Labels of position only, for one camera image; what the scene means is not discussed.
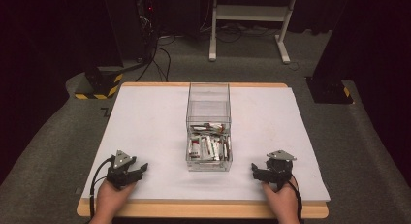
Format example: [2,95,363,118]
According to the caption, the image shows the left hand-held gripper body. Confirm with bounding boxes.
[106,149,138,190]

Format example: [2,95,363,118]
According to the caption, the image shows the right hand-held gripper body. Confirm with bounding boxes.
[266,149,298,190]

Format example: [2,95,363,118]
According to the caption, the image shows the person's left hand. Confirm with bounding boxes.
[92,179,137,219]

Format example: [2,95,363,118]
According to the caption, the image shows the person's right hand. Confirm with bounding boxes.
[261,176,300,220]

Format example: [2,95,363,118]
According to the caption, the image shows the white table mat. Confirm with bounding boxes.
[80,85,332,204]

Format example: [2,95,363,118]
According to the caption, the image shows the pile of small foil packets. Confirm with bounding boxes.
[187,121,233,163]

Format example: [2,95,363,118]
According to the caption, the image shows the wooden table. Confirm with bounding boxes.
[76,81,331,220]

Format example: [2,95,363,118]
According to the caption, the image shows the black yellow striped stand base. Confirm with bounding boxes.
[74,66,125,101]

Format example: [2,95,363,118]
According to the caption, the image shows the clear plastic box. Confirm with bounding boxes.
[185,81,234,173]

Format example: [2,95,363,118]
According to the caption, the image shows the black stand base yellow corner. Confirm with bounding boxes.
[304,75,355,105]

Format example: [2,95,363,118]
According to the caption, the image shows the black equipment cabinet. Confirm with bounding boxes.
[102,0,160,63]

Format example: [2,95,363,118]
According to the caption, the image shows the white metal stand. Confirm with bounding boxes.
[208,0,300,65]

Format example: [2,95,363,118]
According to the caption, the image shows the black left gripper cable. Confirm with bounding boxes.
[89,155,116,219]

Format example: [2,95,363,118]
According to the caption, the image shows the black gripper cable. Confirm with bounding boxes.
[89,155,116,219]
[286,179,303,224]

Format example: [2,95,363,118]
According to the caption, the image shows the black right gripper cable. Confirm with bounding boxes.
[286,179,303,224]

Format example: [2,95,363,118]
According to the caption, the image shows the black floor cables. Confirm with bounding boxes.
[135,34,177,83]

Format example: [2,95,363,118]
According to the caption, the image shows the cables under white stand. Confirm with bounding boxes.
[199,21,279,44]

